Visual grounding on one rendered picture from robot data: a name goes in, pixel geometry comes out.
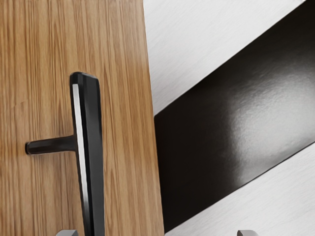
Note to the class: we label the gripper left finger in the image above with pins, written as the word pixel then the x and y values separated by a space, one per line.
pixel 67 233

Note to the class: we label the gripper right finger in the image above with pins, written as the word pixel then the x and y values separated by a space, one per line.
pixel 246 233

